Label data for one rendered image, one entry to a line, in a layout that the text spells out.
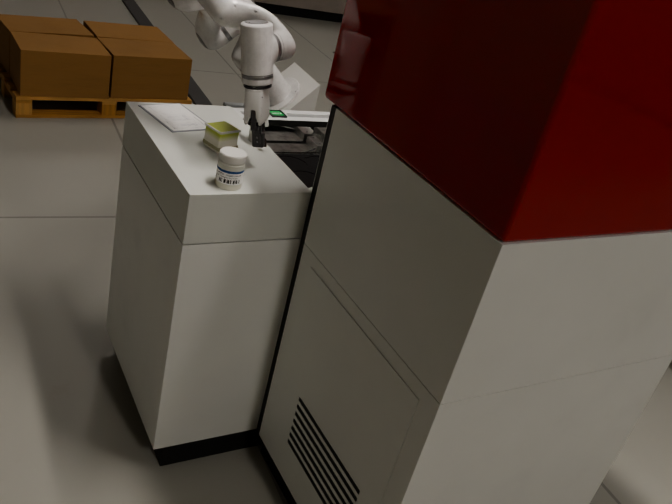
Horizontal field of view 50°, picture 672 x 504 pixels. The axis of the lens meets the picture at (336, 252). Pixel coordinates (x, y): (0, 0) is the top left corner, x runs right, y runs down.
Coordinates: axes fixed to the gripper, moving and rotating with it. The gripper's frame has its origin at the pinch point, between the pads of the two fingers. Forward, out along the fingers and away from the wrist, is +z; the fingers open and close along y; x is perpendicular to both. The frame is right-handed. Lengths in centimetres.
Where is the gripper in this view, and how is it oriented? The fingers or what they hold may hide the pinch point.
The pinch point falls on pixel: (258, 139)
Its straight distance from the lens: 203.0
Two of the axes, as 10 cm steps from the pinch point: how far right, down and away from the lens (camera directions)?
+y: -1.8, 4.5, -8.7
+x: 9.8, 1.1, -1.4
